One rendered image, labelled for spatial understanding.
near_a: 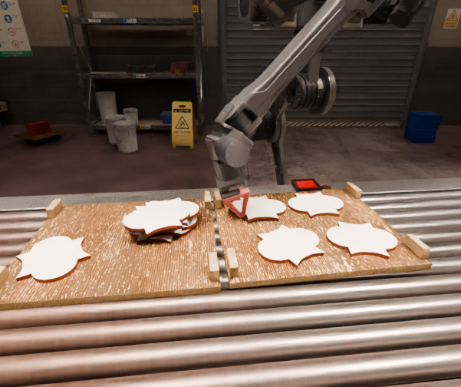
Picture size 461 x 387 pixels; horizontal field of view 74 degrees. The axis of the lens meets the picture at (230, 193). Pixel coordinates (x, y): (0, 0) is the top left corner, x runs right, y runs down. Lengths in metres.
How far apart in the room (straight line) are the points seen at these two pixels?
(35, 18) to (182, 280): 5.71
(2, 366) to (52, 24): 5.62
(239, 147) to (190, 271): 0.26
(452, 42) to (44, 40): 6.31
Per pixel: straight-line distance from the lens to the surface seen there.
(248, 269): 0.61
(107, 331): 0.57
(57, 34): 5.96
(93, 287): 0.63
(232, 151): 0.63
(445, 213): 1.01
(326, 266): 0.65
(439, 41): 6.17
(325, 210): 0.82
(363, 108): 5.79
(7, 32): 6.34
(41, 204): 1.03
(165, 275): 0.61
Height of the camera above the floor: 1.33
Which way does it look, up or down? 27 degrees down
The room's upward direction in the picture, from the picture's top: straight up
